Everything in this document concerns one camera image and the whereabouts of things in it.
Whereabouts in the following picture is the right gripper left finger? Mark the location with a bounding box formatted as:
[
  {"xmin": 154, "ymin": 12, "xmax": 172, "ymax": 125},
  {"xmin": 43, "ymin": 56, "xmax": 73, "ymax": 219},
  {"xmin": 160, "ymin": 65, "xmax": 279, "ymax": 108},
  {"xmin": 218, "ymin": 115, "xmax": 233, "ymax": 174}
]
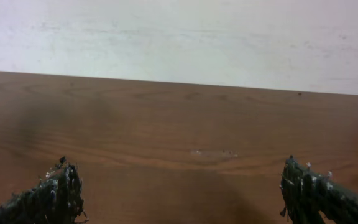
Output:
[{"xmin": 0, "ymin": 157, "xmax": 89, "ymax": 224}]

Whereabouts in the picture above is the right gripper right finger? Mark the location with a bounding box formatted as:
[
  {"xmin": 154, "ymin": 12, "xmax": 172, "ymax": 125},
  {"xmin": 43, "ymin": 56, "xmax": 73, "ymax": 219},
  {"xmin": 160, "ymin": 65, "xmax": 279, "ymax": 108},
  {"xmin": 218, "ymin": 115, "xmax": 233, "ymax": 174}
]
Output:
[{"xmin": 279, "ymin": 156, "xmax": 358, "ymax": 224}]

